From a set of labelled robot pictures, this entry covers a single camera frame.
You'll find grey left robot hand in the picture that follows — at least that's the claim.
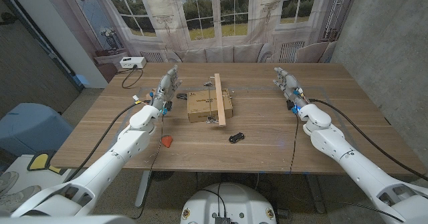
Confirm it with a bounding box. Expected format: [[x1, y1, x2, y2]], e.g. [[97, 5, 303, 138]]
[[149, 64, 183, 113]]

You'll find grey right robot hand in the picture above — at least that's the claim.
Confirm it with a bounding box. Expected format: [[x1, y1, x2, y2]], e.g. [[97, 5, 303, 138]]
[[272, 66, 310, 113]]

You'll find cardboard packing box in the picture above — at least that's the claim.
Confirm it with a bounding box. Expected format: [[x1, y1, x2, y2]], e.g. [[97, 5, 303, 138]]
[[186, 88, 234, 124]]

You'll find wooden paper towel holder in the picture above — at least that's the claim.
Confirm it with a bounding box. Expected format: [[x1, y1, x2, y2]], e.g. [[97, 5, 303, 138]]
[[203, 72, 234, 128]]

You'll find white robot shoulder cover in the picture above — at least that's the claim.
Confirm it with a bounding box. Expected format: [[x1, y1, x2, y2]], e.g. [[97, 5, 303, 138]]
[[0, 215, 136, 224]]

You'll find white power strip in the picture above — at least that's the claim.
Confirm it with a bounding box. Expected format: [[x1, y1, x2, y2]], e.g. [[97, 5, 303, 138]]
[[119, 56, 147, 70]]

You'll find small black toy car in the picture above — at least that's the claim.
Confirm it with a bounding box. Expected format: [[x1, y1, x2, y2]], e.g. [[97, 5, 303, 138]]
[[228, 132, 245, 144]]

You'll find printed window backdrop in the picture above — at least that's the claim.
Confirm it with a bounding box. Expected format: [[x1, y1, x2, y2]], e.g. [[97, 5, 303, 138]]
[[36, 0, 360, 84]]

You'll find grey table leg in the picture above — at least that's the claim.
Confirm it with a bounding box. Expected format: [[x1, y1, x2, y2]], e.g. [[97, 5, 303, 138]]
[[306, 173, 327, 214], [134, 170, 152, 208]]

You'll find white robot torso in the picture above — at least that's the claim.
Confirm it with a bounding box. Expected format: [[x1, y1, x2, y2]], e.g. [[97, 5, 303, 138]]
[[179, 183, 278, 224]]

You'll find blue padded chair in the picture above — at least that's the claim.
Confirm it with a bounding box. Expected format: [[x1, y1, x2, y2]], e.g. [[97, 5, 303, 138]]
[[0, 102, 74, 158]]

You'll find grey sneaker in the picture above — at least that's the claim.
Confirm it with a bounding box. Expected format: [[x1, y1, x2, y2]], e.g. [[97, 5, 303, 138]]
[[0, 171, 20, 198], [0, 185, 42, 213]]

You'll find black looped power cable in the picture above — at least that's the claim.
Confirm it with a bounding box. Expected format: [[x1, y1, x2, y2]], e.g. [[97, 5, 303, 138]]
[[116, 64, 144, 90]]

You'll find thin black right hand wire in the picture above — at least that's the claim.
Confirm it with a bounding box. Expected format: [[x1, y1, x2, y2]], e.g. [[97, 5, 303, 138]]
[[288, 112, 300, 175]]

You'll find thin black hand wire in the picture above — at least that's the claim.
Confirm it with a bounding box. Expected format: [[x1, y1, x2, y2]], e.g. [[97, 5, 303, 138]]
[[132, 112, 165, 220], [288, 112, 300, 175]]

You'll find thin black left hand wire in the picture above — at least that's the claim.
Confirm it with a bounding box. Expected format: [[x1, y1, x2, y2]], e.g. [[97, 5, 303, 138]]
[[132, 112, 165, 220]]

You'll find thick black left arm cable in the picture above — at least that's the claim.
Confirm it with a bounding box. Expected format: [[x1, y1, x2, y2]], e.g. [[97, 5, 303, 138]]
[[65, 100, 150, 183]]

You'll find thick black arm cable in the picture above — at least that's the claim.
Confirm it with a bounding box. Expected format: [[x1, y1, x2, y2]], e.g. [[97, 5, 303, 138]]
[[65, 100, 150, 183], [309, 98, 428, 182]]

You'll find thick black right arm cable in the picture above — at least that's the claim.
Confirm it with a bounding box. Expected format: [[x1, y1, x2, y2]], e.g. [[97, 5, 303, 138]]
[[309, 98, 428, 182]]

